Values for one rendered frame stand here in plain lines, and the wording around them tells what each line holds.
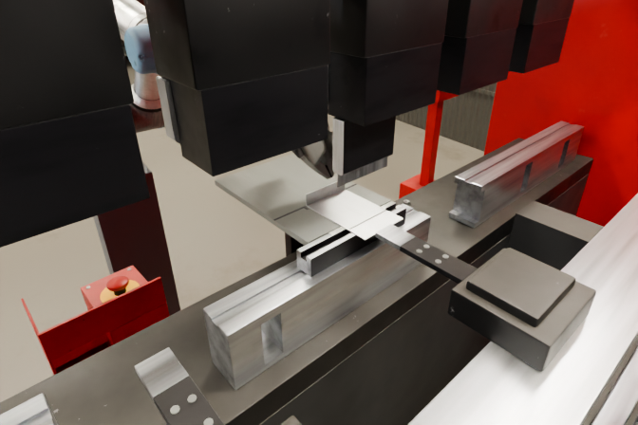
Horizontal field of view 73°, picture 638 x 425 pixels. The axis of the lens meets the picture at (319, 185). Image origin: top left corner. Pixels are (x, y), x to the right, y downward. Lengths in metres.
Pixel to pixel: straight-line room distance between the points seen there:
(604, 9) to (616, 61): 0.13
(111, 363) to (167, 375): 0.22
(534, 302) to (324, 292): 0.26
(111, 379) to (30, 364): 1.43
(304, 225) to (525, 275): 0.30
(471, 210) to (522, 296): 0.43
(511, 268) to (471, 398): 0.16
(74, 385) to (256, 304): 0.25
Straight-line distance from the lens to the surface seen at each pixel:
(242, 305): 0.57
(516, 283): 0.53
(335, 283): 0.61
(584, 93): 1.34
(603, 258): 0.71
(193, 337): 0.67
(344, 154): 0.55
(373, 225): 0.64
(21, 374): 2.06
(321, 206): 0.69
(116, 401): 0.64
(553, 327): 0.51
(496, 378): 0.49
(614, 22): 1.31
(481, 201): 0.90
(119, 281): 0.92
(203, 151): 0.40
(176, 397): 0.45
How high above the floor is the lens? 1.35
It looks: 27 degrees down
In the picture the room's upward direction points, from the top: 1 degrees counter-clockwise
